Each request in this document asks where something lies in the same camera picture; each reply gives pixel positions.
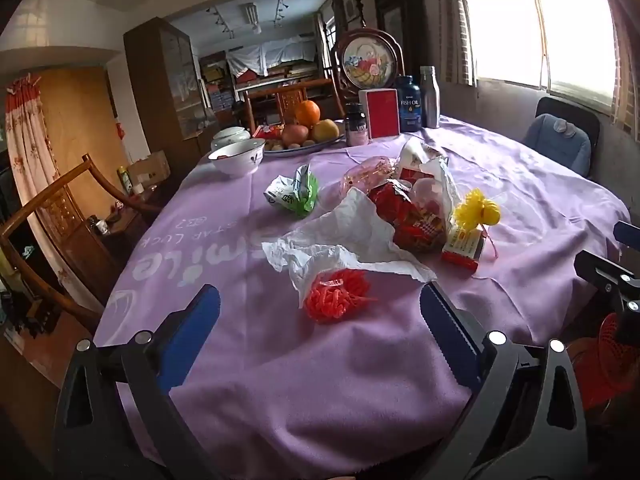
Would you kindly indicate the small red yellow box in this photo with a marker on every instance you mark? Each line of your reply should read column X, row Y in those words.
column 462, row 247

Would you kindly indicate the wooden dining chair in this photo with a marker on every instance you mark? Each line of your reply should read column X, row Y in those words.
column 290, row 95

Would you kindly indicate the tall dark wooden cabinet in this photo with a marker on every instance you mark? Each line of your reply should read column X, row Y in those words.
column 400, row 10

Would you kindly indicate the white sheet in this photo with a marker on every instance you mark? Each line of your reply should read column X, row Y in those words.
column 270, row 55

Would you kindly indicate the wooden armchair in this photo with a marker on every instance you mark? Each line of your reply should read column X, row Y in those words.
column 50, row 200

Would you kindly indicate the orange plastic net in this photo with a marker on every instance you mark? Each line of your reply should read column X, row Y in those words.
column 335, row 295

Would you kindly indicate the purple tablecloth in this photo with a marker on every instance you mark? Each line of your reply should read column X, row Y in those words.
column 300, row 410

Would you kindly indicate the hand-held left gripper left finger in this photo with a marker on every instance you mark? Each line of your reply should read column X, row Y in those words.
column 192, row 330

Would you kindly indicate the red plastic mesh basket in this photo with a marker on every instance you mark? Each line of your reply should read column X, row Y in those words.
column 605, row 375

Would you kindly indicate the clear pink plastic bag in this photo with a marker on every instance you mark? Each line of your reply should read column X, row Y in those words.
column 367, row 172

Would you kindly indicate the steel bottle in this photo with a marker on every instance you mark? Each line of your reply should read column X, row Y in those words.
column 430, row 100

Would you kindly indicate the green white carton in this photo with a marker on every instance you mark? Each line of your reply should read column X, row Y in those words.
column 295, row 195

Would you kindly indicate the window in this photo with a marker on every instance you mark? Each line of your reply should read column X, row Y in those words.
column 505, row 20

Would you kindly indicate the blue supplement bottle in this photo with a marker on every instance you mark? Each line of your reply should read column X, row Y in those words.
column 409, row 105

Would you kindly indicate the yellow ribbon bow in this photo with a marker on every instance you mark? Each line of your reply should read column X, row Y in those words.
column 475, row 210

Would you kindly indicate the red snack bag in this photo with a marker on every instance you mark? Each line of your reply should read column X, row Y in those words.
column 410, row 220

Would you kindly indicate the glass door wooden cabinet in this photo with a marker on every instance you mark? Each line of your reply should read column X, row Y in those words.
column 150, row 85

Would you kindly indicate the decorative plate on wooden stand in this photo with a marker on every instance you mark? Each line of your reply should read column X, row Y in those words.
column 367, row 67

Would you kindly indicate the blue chair cushion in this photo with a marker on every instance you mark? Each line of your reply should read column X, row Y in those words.
column 555, row 142

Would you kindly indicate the dark supplement bottle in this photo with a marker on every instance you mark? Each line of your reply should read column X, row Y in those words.
column 356, row 127

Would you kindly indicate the green yellow bottle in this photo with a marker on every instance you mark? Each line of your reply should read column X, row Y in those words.
column 124, row 180

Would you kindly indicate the red apple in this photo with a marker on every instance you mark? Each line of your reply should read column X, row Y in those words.
column 295, row 135

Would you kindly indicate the yellow pear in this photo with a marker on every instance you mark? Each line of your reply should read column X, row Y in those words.
column 327, row 130

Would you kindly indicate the red snack packet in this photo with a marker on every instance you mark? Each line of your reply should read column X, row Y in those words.
column 267, row 132

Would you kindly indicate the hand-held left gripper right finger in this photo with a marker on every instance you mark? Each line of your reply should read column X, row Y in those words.
column 445, row 330

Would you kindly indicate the orange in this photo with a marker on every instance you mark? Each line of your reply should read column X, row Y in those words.
column 307, row 112

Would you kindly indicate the white paper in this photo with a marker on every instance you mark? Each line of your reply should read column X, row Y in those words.
column 350, row 230

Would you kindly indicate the cardboard box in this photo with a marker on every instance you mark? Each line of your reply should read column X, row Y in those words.
column 150, row 167

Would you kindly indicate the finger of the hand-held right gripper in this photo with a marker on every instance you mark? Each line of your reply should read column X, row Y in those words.
column 607, row 275
column 629, row 234

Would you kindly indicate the white ceramic bowl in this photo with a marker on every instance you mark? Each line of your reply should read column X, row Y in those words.
column 235, row 162

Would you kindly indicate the ceiling light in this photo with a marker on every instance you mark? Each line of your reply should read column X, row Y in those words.
column 252, row 17

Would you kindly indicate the white lidded bowl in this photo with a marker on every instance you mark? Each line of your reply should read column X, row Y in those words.
column 230, row 135

